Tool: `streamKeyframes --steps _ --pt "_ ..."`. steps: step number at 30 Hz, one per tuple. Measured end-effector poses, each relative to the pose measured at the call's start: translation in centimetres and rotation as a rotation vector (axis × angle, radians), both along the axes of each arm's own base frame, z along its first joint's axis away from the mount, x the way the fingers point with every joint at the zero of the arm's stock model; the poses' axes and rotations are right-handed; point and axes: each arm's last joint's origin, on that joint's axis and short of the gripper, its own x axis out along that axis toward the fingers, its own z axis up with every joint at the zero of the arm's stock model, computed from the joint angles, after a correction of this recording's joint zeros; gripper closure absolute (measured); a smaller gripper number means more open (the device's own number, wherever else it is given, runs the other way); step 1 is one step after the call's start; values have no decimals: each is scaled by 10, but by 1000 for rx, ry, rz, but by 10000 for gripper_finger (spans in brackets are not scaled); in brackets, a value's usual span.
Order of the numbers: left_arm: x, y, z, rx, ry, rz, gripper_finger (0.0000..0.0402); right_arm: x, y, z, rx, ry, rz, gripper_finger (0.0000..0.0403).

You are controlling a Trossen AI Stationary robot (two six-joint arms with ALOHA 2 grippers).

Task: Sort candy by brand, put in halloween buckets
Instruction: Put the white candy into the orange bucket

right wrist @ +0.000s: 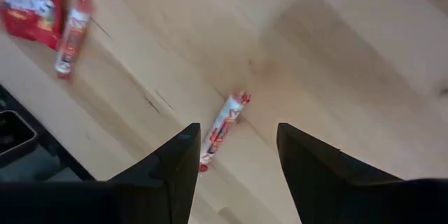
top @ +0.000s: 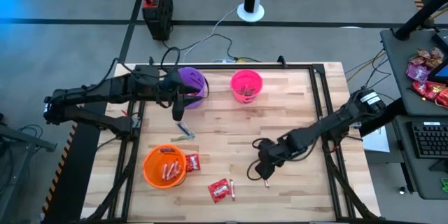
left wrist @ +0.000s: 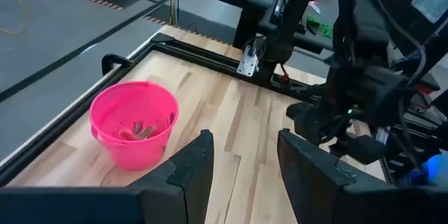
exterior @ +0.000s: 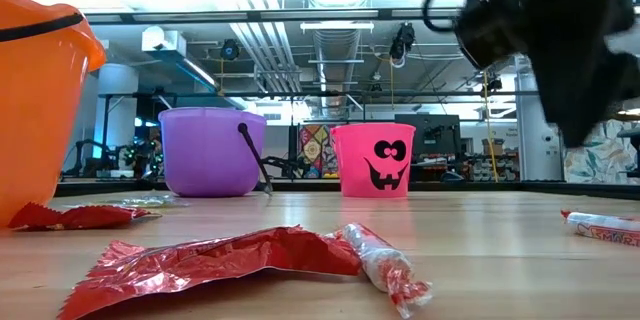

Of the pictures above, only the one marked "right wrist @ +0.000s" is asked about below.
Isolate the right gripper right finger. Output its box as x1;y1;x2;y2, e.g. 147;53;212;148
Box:
276;122;407;224

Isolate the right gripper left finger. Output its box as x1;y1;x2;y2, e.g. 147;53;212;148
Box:
104;122;202;224

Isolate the Smarties candy roll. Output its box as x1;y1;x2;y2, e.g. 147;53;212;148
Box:
197;90;252;174
52;0;95;81

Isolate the red Skittles candy packet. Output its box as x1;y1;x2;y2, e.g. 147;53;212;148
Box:
0;0;69;52

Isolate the black tray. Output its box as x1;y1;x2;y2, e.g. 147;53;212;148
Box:
0;109;39;168

